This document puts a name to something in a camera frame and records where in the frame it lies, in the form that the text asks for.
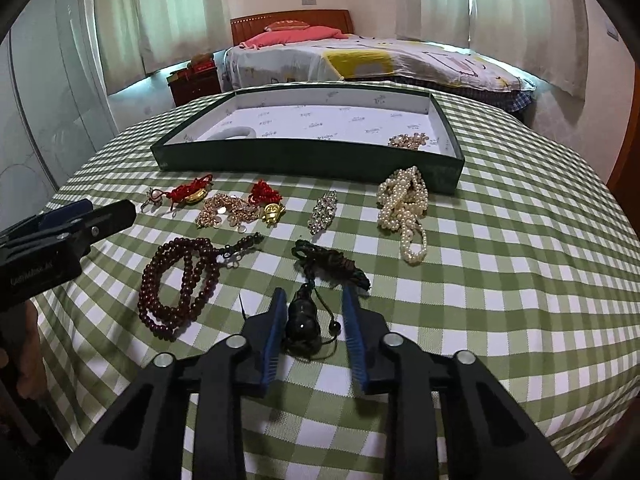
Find white jewellery tray box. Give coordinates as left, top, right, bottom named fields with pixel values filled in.
left=151, top=85, right=466, bottom=196

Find white bangle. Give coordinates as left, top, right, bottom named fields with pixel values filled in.
left=207, top=127, right=258, bottom=142

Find white curtain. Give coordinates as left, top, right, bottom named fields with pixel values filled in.
left=417, top=0, right=588, bottom=101
left=92, top=0, right=221, bottom=96

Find rose gold coin chain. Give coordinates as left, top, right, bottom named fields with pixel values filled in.
left=195, top=192, right=261, bottom=229

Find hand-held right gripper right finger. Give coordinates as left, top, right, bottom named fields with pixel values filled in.
left=341, top=285, right=576, bottom=480

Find red knot gold charm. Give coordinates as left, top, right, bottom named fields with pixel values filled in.
left=248, top=180, right=286, bottom=228
left=164, top=174, right=213, bottom=207

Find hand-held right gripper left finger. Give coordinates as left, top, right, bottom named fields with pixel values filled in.
left=55, top=287, right=291, bottom=480

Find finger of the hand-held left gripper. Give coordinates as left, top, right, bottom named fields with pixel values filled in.
left=0, top=198, right=95, bottom=242
left=10, top=200, right=137, bottom=262

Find dark red bead necklace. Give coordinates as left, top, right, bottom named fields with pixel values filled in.
left=137, top=232, right=266, bottom=342

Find blue plaid sheet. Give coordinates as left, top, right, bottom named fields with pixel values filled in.
left=435, top=85, right=536, bottom=113

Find person's left hand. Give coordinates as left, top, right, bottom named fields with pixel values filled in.
left=0, top=305, right=45, bottom=411

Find green checked tablecloth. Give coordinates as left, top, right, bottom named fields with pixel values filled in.
left=30, top=87, right=636, bottom=480

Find pearl necklace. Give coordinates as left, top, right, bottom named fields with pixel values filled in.
left=376, top=166, right=430, bottom=264

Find pink pillow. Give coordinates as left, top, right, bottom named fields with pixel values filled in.
left=239, top=26, right=351, bottom=50

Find black gourd pendant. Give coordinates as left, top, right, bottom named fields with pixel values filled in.
left=282, top=239, right=371, bottom=361

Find glass wardrobe door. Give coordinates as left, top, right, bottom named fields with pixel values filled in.
left=0, top=0, right=116, bottom=211

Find wooden bed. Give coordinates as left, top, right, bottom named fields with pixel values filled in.
left=222, top=9, right=536, bottom=116

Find wooden nightstand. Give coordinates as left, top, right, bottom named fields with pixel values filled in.
left=167, top=62, right=221, bottom=107

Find patterned bedspread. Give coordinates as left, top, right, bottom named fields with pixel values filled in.
left=222, top=34, right=533, bottom=95

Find wooden door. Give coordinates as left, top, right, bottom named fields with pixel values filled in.
left=607, top=55, right=640, bottom=186

